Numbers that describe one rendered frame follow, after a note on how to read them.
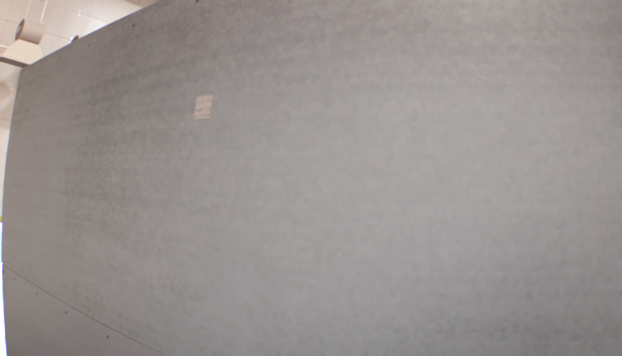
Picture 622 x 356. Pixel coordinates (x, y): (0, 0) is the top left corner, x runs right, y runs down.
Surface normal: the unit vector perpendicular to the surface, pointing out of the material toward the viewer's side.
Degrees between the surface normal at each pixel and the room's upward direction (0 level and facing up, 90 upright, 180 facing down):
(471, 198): 90
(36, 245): 90
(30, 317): 90
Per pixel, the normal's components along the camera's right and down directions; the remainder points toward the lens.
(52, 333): -0.57, -0.15
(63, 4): 0.82, 0.00
